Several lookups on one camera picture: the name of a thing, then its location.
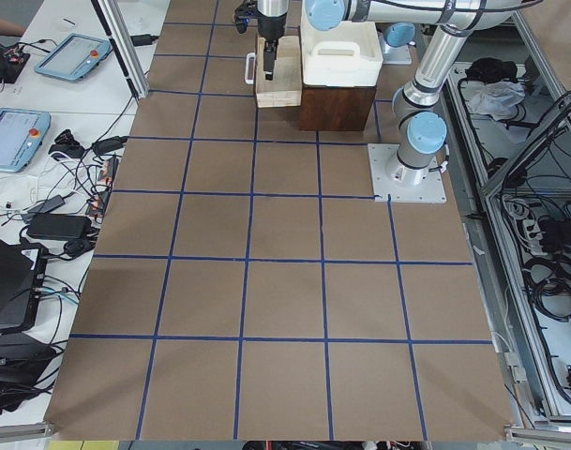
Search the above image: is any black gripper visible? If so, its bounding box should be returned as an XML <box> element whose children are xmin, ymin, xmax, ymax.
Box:
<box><xmin>258</xmin><ymin>0</ymin><xmax>287</xmax><ymax>81</ymax></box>

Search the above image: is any light wooden drawer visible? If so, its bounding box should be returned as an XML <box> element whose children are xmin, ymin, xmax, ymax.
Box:
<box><xmin>245</xmin><ymin>36</ymin><xmax>302</xmax><ymax>108</ymax></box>

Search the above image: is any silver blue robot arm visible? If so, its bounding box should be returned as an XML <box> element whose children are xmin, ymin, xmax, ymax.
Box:
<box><xmin>304</xmin><ymin>1</ymin><xmax>521</xmax><ymax>187</ymax></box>

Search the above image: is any white plastic tray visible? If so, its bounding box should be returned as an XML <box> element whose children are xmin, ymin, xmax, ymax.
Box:
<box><xmin>300</xmin><ymin>13</ymin><xmax>383</xmax><ymax>87</ymax></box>

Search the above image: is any dark brown wooden cabinet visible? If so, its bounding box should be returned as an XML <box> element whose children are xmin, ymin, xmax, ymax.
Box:
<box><xmin>299</xmin><ymin>84</ymin><xmax>377</xmax><ymax>131</ymax></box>

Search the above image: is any blue teach pendant far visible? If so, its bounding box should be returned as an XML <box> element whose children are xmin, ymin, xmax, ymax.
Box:
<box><xmin>35</xmin><ymin>33</ymin><xmax>112</xmax><ymax>82</ymax></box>

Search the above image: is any blue teach pendant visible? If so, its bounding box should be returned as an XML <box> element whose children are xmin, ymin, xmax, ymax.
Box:
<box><xmin>0</xmin><ymin>108</ymin><xmax>52</xmax><ymax>173</ymax></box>
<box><xmin>35</xmin><ymin>33</ymin><xmax>112</xmax><ymax>82</ymax></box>

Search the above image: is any white crumpled cloth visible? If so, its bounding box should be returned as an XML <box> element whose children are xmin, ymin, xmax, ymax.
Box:
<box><xmin>467</xmin><ymin>82</ymin><xmax>525</xmax><ymax>121</ymax></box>

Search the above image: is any blue teach pendant near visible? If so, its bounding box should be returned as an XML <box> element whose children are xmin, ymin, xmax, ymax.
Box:
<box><xmin>0</xmin><ymin>108</ymin><xmax>52</xmax><ymax>173</ymax></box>

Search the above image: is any black power adapter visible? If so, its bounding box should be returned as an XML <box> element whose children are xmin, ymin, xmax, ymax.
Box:
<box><xmin>26</xmin><ymin>214</ymin><xmax>91</xmax><ymax>241</ymax></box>

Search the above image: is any black computer box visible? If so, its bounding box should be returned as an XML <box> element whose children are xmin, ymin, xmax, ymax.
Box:
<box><xmin>0</xmin><ymin>239</ymin><xmax>48</xmax><ymax>334</ymax></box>

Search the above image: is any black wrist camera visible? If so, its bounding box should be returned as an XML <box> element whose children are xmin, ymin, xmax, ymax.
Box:
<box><xmin>233</xmin><ymin>0</ymin><xmax>258</xmax><ymax>34</ymax></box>

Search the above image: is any aluminium frame post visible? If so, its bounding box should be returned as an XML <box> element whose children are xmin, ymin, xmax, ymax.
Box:
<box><xmin>91</xmin><ymin>0</ymin><xmax>149</xmax><ymax>101</ymax></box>

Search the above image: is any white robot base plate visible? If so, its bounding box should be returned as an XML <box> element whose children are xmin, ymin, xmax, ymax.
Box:
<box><xmin>368</xmin><ymin>143</ymin><xmax>447</xmax><ymax>204</ymax></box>

